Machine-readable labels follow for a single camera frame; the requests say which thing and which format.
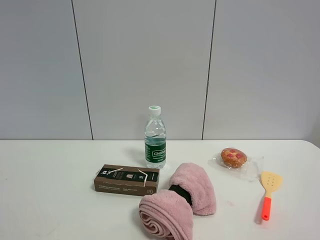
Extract wrapped fruit pastry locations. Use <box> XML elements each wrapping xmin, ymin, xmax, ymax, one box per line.
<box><xmin>208</xmin><ymin>147</ymin><xmax>264</xmax><ymax>182</ymax></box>

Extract clear water bottle green label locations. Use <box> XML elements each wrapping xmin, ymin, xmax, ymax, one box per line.
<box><xmin>144</xmin><ymin>105</ymin><xmax>167</xmax><ymax>169</ymax></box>

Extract black band on towel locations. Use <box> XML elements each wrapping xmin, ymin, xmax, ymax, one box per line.
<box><xmin>168</xmin><ymin>185</ymin><xmax>192</xmax><ymax>206</ymax></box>

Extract yellow spatula orange handle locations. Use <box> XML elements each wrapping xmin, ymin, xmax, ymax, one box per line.
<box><xmin>260</xmin><ymin>171</ymin><xmax>283</xmax><ymax>221</ymax></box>

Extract brown cardboard box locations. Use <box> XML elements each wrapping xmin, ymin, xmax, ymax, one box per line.
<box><xmin>94</xmin><ymin>164</ymin><xmax>160</xmax><ymax>197</ymax></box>

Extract rolled pink towel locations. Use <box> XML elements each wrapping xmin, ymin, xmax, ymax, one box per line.
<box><xmin>138</xmin><ymin>163</ymin><xmax>217</xmax><ymax>240</ymax></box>

